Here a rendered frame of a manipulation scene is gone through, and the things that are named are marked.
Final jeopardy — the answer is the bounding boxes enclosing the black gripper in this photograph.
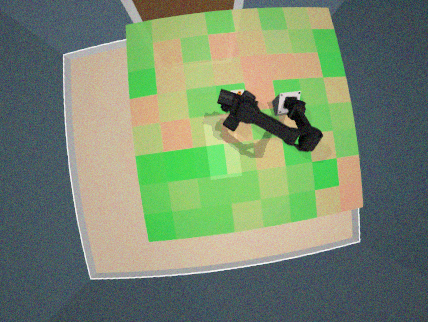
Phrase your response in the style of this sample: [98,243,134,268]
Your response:
[223,91,256,131]

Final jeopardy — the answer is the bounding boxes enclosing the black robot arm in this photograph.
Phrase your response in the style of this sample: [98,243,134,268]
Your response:
[217,88,323,152]

